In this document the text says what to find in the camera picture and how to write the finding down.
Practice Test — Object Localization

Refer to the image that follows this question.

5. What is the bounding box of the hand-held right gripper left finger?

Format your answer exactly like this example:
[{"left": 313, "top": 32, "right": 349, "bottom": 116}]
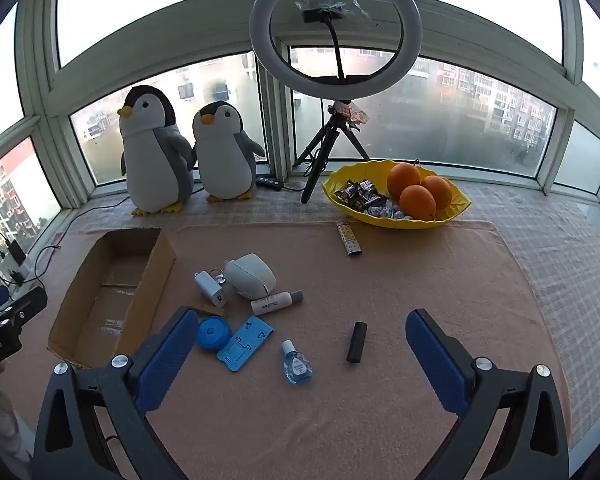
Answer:
[{"left": 30, "top": 306, "right": 201, "bottom": 480}]

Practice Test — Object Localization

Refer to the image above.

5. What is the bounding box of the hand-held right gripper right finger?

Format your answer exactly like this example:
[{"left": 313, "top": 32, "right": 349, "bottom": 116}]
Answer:
[{"left": 405, "top": 309, "right": 573, "bottom": 480}]

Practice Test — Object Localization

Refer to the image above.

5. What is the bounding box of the blue round tape measure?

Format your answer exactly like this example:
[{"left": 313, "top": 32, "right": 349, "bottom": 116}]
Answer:
[{"left": 196, "top": 316, "right": 232, "bottom": 351}]

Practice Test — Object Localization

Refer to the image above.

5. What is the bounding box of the brown cardboard box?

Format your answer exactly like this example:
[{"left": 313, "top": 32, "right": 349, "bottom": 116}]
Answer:
[{"left": 46, "top": 227, "right": 177, "bottom": 371}]

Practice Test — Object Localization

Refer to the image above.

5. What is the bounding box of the blue phone stand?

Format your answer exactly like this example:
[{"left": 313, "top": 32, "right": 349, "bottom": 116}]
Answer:
[{"left": 216, "top": 315, "right": 274, "bottom": 374}]

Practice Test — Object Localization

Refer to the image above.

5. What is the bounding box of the black cylinder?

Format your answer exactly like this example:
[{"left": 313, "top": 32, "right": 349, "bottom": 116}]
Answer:
[{"left": 346, "top": 321, "right": 369, "bottom": 365}]

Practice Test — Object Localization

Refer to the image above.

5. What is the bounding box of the white charger plug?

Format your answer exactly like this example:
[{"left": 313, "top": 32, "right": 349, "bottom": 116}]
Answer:
[{"left": 194, "top": 270, "right": 229, "bottom": 308}]

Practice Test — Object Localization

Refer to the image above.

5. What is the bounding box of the white round speaker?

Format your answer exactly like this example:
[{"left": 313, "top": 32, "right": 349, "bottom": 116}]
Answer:
[{"left": 223, "top": 253, "right": 277, "bottom": 300}]

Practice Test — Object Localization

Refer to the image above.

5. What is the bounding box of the small white bottle dark cap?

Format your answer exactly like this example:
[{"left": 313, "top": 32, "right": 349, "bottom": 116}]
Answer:
[{"left": 251, "top": 289, "right": 304, "bottom": 317}]

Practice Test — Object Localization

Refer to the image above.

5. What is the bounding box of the small clear blue liquid bottle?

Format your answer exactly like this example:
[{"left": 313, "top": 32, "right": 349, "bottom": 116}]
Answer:
[{"left": 280, "top": 340, "right": 314, "bottom": 386}]

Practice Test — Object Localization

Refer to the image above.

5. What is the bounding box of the patterned lighter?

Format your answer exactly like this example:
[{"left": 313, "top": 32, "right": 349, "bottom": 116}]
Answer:
[{"left": 336, "top": 219, "right": 363, "bottom": 258}]

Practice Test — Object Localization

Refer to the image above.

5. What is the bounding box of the white power strip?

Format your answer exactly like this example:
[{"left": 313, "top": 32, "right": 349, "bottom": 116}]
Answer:
[{"left": 7, "top": 259, "right": 32, "bottom": 288}]

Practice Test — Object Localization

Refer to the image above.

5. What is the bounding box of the white crumpled cloth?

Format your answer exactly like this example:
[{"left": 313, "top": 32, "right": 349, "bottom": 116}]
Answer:
[{"left": 0, "top": 385, "right": 31, "bottom": 466}]

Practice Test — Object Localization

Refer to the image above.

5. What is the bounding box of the yellow leaf-shaped bowl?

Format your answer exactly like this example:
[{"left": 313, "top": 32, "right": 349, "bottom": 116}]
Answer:
[{"left": 321, "top": 159, "right": 473, "bottom": 231}]

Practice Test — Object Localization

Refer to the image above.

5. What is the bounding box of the checkered grey cloth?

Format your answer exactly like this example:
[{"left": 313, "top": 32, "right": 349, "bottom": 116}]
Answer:
[{"left": 62, "top": 180, "right": 600, "bottom": 461}]

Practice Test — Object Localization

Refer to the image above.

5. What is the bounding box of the pile of blue wrapped candies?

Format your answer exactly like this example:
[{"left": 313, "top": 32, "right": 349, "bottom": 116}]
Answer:
[{"left": 367, "top": 200, "right": 413, "bottom": 221}]

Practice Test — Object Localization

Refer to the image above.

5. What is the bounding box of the orange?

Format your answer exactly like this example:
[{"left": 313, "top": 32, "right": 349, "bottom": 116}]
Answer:
[
  {"left": 420, "top": 175, "right": 453, "bottom": 211},
  {"left": 387, "top": 161, "right": 422, "bottom": 201},
  {"left": 399, "top": 185, "right": 437, "bottom": 222}
]

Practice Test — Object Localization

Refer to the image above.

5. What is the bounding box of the pile of chocolate bars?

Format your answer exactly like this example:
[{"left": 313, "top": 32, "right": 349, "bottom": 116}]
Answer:
[{"left": 334, "top": 179, "right": 390, "bottom": 211}]

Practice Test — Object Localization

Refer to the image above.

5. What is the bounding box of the large penguin plush toy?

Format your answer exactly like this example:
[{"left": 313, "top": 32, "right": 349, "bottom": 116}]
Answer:
[{"left": 117, "top": 85, "right": 197, "bottom": 217}]

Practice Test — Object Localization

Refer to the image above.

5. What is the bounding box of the small penguin plush toy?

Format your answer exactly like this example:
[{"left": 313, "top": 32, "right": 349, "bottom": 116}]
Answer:
[{"left": 189, "top": 101, "right": 267, "bottom": 203}]

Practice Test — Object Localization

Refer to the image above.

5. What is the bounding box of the red and white paper tag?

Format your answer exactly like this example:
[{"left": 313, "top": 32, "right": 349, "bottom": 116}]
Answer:
[{"left": 337, "top": 101, "right": 371, "bottom": 126}]

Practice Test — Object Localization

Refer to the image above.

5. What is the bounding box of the black phone holder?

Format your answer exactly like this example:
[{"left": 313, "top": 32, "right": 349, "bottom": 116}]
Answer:
[{"left": 295, "top": 0, "right": 376, "bottom": 81}]

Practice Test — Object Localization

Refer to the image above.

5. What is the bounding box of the black loose cable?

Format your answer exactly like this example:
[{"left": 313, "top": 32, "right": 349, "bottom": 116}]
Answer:
[{"left": 32, "top": 245, "right": 62, "bottom": 281}]

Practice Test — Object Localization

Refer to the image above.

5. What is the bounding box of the white ring light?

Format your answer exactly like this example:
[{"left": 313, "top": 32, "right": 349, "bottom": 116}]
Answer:
[{"left": 249, "top": 0, "right": 423, "bottom": 103}]

